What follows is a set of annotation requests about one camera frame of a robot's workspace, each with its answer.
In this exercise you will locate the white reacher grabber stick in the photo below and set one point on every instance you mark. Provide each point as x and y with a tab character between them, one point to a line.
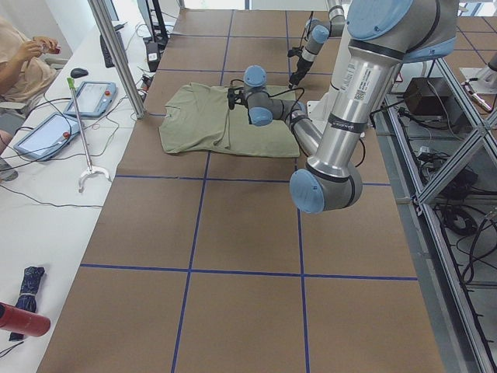
91	169

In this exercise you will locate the black computer mouse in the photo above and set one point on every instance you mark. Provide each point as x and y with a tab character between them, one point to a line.
78	72

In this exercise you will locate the dark blue folded umbrella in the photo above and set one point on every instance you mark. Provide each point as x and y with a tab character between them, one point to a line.
29	288

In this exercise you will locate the black keyboard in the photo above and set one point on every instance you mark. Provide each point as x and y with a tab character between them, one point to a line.
107	57

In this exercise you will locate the near teach pendant tablet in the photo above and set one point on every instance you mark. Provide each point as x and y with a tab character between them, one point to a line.
48	138

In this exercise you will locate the red water bottle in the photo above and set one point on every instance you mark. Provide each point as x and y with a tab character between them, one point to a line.
23	318

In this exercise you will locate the aluminium frame post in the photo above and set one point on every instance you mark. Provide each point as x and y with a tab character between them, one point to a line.
106	28

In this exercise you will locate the teach pendant tablet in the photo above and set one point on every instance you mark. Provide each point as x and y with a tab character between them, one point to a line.
48	138
93	98

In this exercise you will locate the seated person beige shirt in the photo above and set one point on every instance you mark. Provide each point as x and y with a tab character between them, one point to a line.
25	76

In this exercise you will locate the far teach pendant tablet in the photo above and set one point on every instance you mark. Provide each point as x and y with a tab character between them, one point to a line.
93	98

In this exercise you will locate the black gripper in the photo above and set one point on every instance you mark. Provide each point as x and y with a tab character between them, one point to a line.
300	70
244	102

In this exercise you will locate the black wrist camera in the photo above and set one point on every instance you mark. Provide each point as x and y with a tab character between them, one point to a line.
232	98
295	52

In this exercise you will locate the sage green long-sleeve shirt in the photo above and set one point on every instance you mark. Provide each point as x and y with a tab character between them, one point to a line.
198	119

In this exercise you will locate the black box under frame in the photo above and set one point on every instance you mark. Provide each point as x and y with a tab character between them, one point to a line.
428	98

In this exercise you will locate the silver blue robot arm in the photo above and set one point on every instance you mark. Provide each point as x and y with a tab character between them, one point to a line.
314	36
380	37

